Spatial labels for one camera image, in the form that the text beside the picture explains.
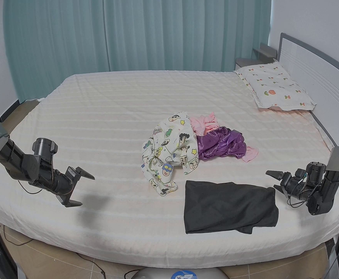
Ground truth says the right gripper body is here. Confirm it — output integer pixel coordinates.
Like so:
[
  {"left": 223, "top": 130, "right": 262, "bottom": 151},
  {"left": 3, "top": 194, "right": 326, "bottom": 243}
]
[{"left": 283, "top": 172, "right": 307, "bottom": 199}]

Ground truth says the white printed pillow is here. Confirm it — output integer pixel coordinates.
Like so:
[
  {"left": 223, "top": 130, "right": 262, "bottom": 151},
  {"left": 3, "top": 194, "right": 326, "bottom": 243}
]
[{"left": 234, "top": 62, "right": 317, "bottom": 110}]

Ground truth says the bed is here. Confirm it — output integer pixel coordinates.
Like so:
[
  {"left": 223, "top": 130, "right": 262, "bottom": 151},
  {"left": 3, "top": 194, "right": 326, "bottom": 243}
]
[{"left": 0, "top": 33, "right": 339, "bottom": 268}]

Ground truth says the grey bedside table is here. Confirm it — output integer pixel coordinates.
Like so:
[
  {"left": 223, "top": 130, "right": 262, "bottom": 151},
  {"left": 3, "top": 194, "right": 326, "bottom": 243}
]
[{"left": 235, "top": 43, "right": 278, "bottom": 69}]

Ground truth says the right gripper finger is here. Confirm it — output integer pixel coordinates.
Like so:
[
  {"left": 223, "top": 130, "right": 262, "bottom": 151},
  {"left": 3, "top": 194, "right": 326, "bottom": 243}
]
[
  {"left": 266, "top": 170, "right": 287, "bottom": 181},
  {"left": 274, "top": 183, "right": 290, "bottom": 199}
]

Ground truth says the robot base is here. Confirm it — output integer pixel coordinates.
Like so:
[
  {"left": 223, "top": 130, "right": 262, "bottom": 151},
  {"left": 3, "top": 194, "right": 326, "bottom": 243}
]
[{"left": 130, "top": 268, "right": 227, "bottom": 279}]

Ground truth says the white printed pyjama garment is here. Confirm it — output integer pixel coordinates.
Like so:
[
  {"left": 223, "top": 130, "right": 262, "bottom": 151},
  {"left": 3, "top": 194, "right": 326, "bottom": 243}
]
[{"left": 142, "top": 112, "right": 201, "bottom": 197}]

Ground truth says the purple garment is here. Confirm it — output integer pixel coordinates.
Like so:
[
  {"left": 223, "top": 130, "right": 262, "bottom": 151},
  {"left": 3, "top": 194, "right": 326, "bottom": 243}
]
[{"left": 197, "top": 127, "right": 247, "bottom": 161}]

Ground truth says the black cable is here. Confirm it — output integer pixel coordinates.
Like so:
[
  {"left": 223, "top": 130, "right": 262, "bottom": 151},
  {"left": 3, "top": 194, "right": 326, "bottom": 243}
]
[{"left": 2, "top": 225, "right": 107, "bottom": 279}]

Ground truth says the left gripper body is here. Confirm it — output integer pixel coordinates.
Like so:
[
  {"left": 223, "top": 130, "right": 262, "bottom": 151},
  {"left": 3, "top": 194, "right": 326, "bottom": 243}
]
[{"left": 51, "top": 166, "right": 77, "bottom": 207}]

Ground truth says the pink garment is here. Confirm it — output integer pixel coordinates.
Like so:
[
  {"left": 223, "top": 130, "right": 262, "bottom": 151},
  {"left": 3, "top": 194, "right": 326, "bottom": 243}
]
[{"left": 190, "top": 112, "right": 259, "bottom": 163}]

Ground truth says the black T-shirt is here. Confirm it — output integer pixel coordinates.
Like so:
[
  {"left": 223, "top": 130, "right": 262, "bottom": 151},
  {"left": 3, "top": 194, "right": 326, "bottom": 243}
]
[{"left": 183, "top": 180, "right": 279, "bottom": 235}]

